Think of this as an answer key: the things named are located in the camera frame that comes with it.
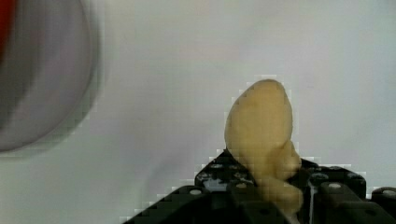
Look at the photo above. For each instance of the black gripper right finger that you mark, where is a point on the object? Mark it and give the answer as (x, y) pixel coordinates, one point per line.
(336, 195)

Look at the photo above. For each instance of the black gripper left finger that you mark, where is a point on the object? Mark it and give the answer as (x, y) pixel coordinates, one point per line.
(224, 192)

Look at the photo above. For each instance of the yellow toy banana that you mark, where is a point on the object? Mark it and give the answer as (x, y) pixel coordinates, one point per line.
(258, 135)

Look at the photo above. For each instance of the grey round plate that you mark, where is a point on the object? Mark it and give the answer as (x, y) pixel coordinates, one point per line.
(46, 68)

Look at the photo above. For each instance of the red ketchup bottle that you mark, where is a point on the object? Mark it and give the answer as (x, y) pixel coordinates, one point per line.
(7, 11)

